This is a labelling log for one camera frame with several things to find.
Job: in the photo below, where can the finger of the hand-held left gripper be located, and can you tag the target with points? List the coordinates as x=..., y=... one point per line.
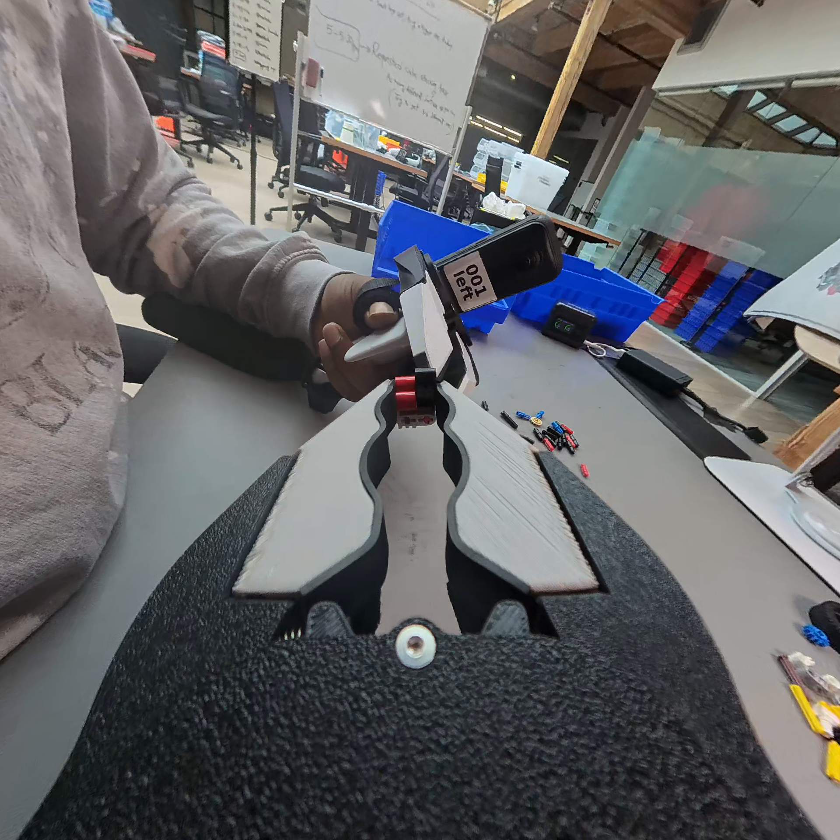
x=426, y=328
x=470, y=374

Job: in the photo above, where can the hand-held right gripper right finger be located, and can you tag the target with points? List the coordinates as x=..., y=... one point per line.
x=518, y=518

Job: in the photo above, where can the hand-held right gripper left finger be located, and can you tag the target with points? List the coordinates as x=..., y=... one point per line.
x=315, y=518

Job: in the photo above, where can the red ringed grey brick assembly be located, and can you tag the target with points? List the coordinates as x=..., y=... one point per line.
x=415, y=400

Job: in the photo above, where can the person's left forearm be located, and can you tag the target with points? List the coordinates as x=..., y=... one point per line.
x=229, y=262

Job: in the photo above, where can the grey desk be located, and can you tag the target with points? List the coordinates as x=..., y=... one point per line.
x=656, y=525

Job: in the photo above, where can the black desk mat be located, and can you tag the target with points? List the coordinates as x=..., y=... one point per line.
x=689, y=433

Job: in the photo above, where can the person's left hand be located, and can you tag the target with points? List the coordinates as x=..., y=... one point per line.
x=341, y=367

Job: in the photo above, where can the white crumpled plastic bag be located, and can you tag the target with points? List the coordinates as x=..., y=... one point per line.
x=505, y=207

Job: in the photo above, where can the wooden top office table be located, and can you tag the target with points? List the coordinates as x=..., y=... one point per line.
x=577, y=229

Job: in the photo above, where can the long blue plastic bin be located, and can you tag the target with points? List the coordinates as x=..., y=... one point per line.
x=590, y=295

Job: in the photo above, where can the black battery charger box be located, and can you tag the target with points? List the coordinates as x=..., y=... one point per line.
x=569, y=325

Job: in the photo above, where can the white storage box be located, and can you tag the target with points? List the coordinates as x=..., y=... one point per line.
x=535, y=180

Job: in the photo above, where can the pile of small toy pins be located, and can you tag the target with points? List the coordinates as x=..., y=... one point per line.
x=558, y=436

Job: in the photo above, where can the short blue plastic bin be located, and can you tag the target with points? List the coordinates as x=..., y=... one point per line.
x=420, y=229

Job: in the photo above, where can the black power adapter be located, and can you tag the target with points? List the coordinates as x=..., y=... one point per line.
x=653, y=371

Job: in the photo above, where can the storage rack of red bins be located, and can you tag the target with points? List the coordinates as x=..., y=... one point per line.
x=709, y=295

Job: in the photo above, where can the black office chair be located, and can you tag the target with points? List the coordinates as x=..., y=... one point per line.
x=210, y=98
x=308, y=170

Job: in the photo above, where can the silver booklet stand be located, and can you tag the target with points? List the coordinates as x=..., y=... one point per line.
x=741, y=492

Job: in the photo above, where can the whiteboard on stand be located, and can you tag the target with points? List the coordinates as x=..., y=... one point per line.
x=394, y=65

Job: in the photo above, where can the white instruction booklet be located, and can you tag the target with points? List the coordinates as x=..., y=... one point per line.
x=800, y=295

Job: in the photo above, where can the blue toy gear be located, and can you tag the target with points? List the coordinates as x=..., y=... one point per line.
x=816, y=635

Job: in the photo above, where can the person's grey printed sweatshirt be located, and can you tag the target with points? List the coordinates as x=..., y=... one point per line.
x=52, y=328

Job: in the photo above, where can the black toy tire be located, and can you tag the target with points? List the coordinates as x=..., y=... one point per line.
x=827, y=620

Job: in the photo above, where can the paper flip chart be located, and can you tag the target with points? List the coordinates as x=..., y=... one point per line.
x=256, y=39

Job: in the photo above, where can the pile of yellow white toy parts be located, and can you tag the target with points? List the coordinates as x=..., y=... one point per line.
x=807, y=712

